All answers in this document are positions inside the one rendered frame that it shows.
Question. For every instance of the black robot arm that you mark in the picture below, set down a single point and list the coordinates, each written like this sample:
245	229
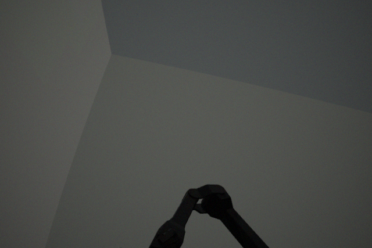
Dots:
218	204

